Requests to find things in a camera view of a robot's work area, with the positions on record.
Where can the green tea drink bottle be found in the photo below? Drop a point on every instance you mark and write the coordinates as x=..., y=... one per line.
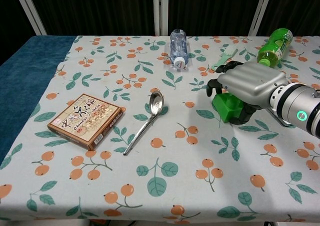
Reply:
x=273, y=47

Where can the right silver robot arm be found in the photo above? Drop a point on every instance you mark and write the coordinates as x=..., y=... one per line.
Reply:
x=297, y=106

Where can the floral orange-fruit tablecloth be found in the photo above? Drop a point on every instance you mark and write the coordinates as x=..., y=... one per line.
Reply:
x=160, y=181

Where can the white screen frame post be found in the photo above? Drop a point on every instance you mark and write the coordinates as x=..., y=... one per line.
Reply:
x=260, y=11
x=31, y=11
x=160, y=11

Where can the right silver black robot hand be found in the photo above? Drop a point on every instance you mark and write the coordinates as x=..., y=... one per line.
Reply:
x=250, y=82

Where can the clear plastic water bottle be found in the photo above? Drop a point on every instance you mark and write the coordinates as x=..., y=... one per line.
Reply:
x=178, y=47

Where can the blue table cloth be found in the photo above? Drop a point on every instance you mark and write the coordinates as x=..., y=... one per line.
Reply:
x=27, y=68

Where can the long metal spoon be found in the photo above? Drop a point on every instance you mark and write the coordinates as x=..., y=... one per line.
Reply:
x=156, y=102

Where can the green box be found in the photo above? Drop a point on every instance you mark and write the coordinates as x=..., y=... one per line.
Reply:
x=225, y=106

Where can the brown Chinese chess box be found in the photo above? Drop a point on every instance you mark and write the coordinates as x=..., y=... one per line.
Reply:
x=85, y=121

